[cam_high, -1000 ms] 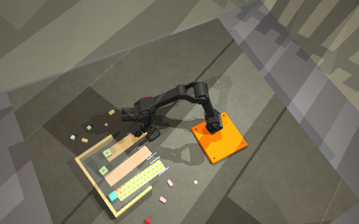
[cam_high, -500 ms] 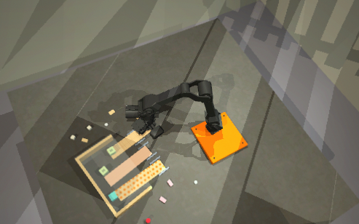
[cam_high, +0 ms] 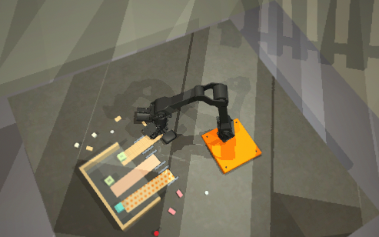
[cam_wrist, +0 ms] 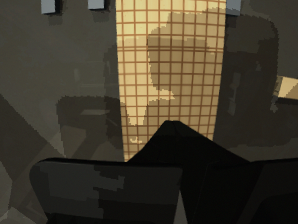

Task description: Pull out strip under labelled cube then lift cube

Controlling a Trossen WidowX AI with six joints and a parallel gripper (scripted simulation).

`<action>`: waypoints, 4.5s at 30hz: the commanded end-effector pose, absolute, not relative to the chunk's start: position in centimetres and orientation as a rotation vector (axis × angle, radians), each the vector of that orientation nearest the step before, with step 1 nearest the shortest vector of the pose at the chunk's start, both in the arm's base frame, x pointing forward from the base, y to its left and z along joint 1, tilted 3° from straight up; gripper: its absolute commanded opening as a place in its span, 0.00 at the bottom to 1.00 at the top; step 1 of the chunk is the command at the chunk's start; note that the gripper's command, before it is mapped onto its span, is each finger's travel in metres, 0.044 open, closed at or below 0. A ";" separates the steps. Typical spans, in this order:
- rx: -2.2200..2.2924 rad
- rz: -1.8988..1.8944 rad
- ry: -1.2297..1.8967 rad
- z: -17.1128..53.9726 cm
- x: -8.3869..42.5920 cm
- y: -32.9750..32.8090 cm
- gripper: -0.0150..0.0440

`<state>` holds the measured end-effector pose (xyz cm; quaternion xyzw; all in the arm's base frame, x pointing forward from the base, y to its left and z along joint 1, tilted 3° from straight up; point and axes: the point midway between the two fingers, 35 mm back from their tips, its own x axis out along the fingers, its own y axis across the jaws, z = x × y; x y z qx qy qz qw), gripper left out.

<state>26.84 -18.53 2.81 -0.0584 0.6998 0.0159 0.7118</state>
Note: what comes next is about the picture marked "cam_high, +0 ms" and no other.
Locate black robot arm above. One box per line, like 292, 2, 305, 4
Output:
136, 82, 235, 142

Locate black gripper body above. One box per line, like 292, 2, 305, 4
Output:
152, 119, 177, 144

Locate orange dotted flat strip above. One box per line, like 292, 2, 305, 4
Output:
149, 169, 175, 192

